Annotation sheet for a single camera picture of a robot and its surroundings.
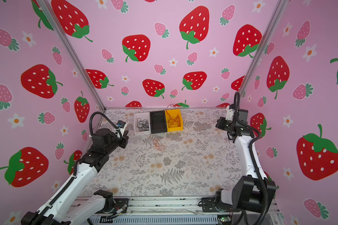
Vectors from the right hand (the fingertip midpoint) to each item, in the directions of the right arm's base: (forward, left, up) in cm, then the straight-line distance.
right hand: (218, 119), depth 81 cm
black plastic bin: (+10, +41, -21) cm, 47 cm away
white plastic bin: (+15, +54, -20) cm, 59 cm away
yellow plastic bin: (+20, +30, -19) cm, 41 cm away
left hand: (-13, +52, 0) cm, 53 cm away
